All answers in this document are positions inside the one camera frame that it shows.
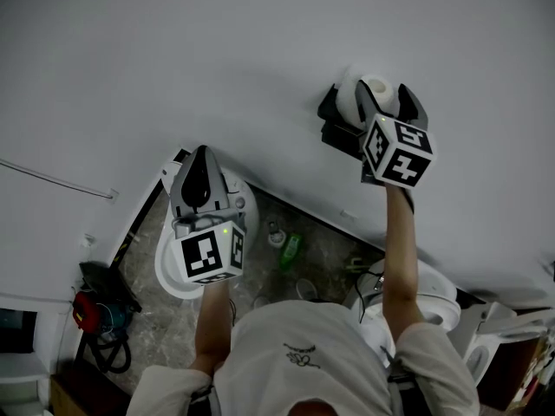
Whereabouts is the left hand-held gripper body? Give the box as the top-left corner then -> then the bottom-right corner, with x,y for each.
170,205 -> 247,286

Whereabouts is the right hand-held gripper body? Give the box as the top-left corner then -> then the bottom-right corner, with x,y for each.
361,112 -> 437,189

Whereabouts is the black toilet paper holder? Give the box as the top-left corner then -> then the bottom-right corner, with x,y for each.
317,83 -> 369,160

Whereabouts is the person's left forearm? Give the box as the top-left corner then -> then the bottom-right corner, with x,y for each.
189,280 -> 238,377

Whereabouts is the person's right forearm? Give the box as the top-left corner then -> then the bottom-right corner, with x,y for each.
381,184 -> 428,347

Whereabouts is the white toilet with round lid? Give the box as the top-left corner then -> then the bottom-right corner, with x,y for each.
153,159 -> 261,301

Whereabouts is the white toilet with open bowl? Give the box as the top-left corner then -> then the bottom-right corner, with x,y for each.
349,257 -> 462,366

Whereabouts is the small round white container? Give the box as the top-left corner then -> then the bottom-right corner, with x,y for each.
267,220 -> 288,250

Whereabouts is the green plastic bottle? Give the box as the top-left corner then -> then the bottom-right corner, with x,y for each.
278,232 -> 304,273

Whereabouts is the black bag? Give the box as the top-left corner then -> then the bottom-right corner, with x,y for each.
78,261 -> 143,315

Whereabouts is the teal power tool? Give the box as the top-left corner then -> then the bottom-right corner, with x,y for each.
96,302 -> 136,342

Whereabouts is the yellow-green small tool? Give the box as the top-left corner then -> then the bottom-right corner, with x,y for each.
345,257 -> 370,276

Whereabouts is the person's white shirt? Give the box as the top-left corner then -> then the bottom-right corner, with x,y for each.
125,299 -> 481,416

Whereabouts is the brown wooden box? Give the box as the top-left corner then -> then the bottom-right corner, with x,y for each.
49,361 -> 134,416

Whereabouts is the brown wooden cabinet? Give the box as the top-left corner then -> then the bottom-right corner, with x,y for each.
476,330 -> 555,412

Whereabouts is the thin wall cable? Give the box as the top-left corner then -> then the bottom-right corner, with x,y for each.
0,158 -> 115,200

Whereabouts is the black hose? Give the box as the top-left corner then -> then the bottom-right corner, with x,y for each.
76,330 -> 133,375

